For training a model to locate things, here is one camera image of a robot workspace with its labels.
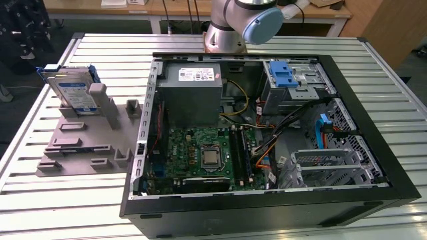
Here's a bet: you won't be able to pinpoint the black graphics card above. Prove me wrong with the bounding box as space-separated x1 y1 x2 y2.
172 176 232 194

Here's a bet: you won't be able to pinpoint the person in dark patterned clothes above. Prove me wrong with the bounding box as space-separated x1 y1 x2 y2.
0 0 55 76

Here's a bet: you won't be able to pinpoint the blue data wire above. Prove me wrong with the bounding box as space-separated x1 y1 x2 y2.
315 113 335 151

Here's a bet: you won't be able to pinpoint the green motherboard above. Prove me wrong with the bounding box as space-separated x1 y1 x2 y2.
143 126 268 196

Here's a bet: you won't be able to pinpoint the wooden cabinet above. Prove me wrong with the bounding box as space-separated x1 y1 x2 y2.
339 0 427 71

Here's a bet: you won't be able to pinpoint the orange red wires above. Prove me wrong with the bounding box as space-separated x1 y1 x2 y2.
255 141 281 170

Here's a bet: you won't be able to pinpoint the blue plastic cage latch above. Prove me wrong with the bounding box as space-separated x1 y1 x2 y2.
270 61 302 88

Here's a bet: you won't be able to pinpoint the hard disk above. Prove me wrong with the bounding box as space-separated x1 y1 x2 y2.
35 63 103 117

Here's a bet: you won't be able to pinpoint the black power wire connector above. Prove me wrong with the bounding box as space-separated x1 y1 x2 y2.
322 124 363 138

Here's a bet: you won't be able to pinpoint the yellow wires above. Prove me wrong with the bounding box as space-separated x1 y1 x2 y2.
219 79 251 117

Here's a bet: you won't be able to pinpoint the grey power supply unit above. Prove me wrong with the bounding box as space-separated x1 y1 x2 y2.
156 62 224 128

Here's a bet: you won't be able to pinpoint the brown cardboard piece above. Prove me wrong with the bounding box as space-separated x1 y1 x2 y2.
309 0 346 11

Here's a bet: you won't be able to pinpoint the RAM stick on rack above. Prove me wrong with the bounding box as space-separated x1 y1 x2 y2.
59 147 94 154

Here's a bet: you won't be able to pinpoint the black wire bundle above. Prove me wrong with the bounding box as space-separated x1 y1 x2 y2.
252 98 331 156

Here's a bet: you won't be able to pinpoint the silver CPU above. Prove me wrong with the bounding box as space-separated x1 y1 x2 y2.
202 149 222 166

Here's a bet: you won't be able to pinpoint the black open PC case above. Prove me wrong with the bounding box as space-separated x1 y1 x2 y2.
119 51 422 239

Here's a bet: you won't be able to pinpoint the grey parts rack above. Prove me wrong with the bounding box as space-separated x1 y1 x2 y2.
35 83 147 177

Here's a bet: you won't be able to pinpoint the RAM stick in slot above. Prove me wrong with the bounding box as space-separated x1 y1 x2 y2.
239 128 254 182

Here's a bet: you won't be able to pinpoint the metal optical drive cage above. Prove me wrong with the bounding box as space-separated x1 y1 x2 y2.
259 59 337 116

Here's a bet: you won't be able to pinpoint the grey stand foot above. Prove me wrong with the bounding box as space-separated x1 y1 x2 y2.
0 84 15 102

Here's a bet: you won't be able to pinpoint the CPU socket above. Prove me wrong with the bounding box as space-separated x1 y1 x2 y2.
198 143 226 173

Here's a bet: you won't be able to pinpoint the metal disk bay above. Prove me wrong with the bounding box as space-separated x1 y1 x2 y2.
277 148 385 190

